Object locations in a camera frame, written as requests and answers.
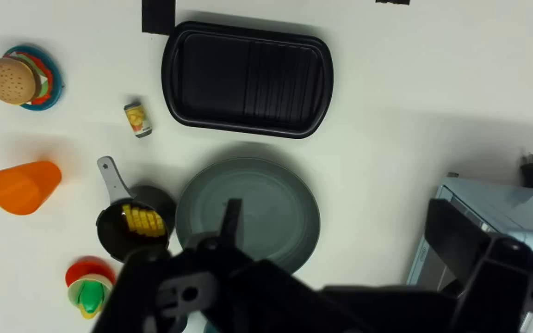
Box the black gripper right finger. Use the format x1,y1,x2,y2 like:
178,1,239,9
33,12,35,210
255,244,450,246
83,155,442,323
426,197,533,333

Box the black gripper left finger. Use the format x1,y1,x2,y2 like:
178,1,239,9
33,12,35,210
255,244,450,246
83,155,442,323
92,197,342,333

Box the yellow toy potato chip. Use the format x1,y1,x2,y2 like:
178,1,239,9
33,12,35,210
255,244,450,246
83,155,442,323
128,218,165,233
135,223,168,240
120,203,152,220
124,210,159,225

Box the black measuring cup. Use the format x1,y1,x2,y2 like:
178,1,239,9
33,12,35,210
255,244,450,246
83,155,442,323
94,183,178,264

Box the small red toy plate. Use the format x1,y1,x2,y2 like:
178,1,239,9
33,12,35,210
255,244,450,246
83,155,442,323
63,255,118,292

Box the grey round plate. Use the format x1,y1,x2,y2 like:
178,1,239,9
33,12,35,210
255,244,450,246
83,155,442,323
174,157,322,275

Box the orange plastic cup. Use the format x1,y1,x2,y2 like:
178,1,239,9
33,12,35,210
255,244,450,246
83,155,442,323
0,159,63,216

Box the small teal toy plate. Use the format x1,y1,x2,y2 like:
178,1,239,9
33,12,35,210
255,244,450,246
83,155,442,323
4,42,67,112

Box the light blue toaster oven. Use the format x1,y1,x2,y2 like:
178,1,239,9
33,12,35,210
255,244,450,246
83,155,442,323
405,175,533,333

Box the small yellow toy can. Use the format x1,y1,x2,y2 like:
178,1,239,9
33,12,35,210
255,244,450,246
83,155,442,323
122,99,154,138

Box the black rectangular ridged tray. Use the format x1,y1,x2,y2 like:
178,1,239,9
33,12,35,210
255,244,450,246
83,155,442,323
161,20,335,140

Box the toy hamburger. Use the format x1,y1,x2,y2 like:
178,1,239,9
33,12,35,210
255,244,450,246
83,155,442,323
0,53,44,107

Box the black tape patch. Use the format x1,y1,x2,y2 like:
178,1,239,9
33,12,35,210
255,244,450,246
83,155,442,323
141,0,178,36

